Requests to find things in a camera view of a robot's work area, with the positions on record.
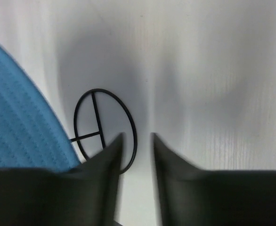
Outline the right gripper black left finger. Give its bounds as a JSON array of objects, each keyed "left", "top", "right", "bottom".
[{"left": 0, "top": 134, "right": 124, "bottom": 226}]

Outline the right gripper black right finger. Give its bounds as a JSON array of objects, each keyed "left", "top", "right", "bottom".
[{"left": 152, "top": 133, "right": 276, "bottom": 226}]

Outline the blue bucket hat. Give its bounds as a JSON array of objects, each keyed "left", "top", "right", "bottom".
[{"left": 0, "top": 46, "right": 80, "bottom": 172}]

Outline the black wire hat stand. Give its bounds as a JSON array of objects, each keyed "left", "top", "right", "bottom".
[{"left": 70, "top": 88, "right": 138, "bottom": 174}]

